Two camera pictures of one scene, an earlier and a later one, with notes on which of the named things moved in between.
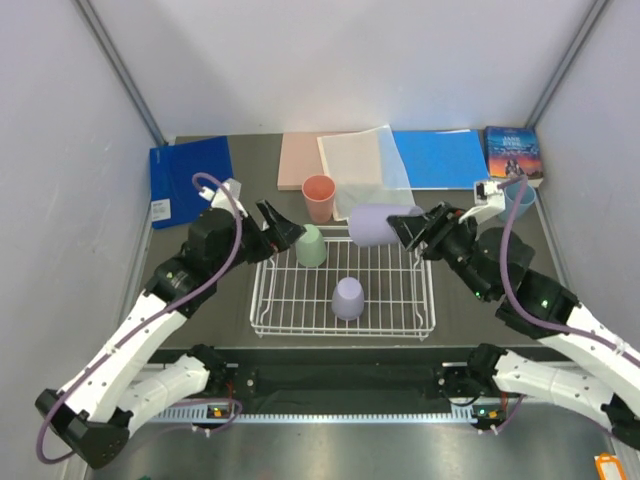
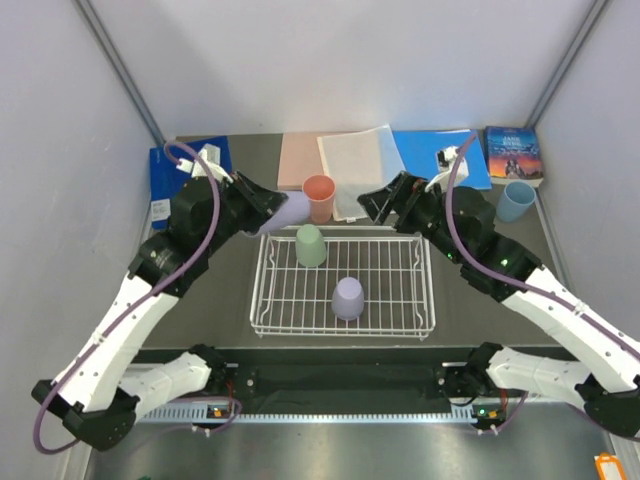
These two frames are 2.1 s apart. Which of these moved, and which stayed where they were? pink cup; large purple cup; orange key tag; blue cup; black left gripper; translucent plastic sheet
Moved: large purple cup; black left gripper
Stayed: pink cup; blue cup; orange key tag; translucent plastic sheet
